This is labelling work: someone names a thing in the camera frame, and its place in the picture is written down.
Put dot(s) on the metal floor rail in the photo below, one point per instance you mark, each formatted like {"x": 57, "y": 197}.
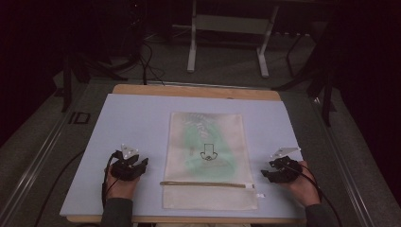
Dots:
{"x": 34, "y": 167}
{"x": 346, "y": 176}

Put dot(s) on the light blue mat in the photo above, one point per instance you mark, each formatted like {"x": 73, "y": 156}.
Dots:
{"x": 135, "y": 126}

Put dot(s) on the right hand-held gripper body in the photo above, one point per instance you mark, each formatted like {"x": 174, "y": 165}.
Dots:
{"x": 285, "y": 171}

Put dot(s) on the white mesh zipper bag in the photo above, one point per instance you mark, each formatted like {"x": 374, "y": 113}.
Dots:
{"x": 208, "y": 195}

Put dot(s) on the person's left hand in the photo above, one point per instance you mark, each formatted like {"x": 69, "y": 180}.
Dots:
{"x": 121, "y": 187}

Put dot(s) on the black tripod stand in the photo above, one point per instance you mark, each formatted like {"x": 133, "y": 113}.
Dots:
{"x": 82, "y": 67}

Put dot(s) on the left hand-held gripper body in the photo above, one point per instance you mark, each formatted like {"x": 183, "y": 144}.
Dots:
{"x": 124, "y": 170}

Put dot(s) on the wooden table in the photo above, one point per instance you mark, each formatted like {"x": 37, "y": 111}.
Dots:
{"x": 195, "y": 92}

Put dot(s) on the green garment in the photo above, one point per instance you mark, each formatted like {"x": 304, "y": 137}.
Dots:
{"x": 208, "y": 148}

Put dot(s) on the black metal stand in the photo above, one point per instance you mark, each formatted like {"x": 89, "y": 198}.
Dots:
{"x": 318, "y": 78}

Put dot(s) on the person's right hand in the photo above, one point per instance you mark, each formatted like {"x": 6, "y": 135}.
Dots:
{"x": 304, "y": 189}

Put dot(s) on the white metal stand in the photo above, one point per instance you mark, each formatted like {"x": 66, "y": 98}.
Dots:
{"x": 231, "y": 24}

